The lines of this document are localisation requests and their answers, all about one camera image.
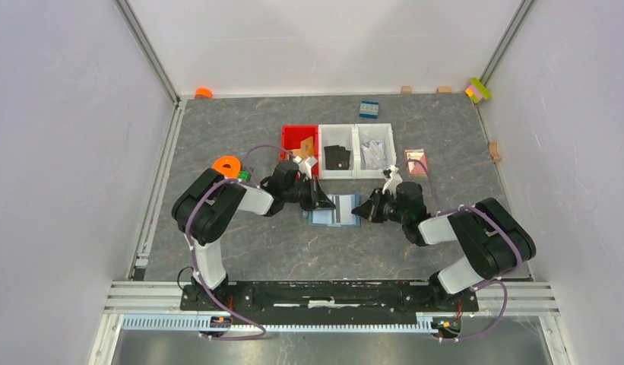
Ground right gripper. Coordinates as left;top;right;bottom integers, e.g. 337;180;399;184
351;187;407;224

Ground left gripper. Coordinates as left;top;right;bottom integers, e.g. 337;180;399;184
283;175;336;211

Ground silver credit card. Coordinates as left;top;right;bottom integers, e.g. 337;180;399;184
333;195;358;227

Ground blue card holder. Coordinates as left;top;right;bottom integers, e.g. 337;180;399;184
302;194;360;227

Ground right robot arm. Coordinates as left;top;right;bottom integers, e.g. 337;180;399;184
352;182;537;310

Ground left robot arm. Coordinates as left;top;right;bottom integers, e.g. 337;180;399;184
171;160;336;310

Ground black card in bin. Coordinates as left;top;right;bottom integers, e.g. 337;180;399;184
324;145;352;170

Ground gold cards in red bin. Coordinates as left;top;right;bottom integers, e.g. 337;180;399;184
291;136;316;160

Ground silver VIP cards in bin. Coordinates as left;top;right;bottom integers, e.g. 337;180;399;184
361;140;386;170

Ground playing card box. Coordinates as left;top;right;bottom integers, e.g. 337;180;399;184
404;149;429;177

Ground white middle plastic bin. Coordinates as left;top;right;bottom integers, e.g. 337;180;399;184
318;124;358;179

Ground red plastic bin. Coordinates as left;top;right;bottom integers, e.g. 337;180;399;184
280;125;320;176

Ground green toy brick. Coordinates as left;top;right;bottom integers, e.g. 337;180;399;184
237;170;252;183

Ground orange plastic loop toy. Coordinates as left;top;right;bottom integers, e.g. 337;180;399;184
212;155;242;179

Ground blue and grey brick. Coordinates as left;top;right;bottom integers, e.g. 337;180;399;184
359;100;379;119

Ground wooden arch block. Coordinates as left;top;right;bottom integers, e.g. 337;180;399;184
488;141;502;163

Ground wooden block middle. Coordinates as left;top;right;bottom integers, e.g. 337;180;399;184
436;86;453;94

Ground orange tape roll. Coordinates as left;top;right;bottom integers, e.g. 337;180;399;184
194;87;213;100

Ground colourful brick stack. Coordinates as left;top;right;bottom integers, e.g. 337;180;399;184
464;78;492;104

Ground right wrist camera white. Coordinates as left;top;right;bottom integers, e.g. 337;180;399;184
382;165;403;195

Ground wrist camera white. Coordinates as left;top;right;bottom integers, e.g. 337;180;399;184
293;156;318;179
382;165;403;195

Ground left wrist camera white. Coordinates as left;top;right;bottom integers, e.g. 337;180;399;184
293;156;318;179

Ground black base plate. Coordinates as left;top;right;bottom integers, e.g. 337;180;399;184
180;280;479;327

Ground blue toothed rail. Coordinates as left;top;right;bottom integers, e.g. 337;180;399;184
121;314;437;334

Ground aluminium frame post left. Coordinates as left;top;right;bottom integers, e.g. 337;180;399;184
114;0;181;105

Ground aluminium frame post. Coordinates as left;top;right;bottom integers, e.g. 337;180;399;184
114;0;181;105
480;0;537;85

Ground aluminium frame post right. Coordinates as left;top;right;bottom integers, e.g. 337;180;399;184
480;0;537;85

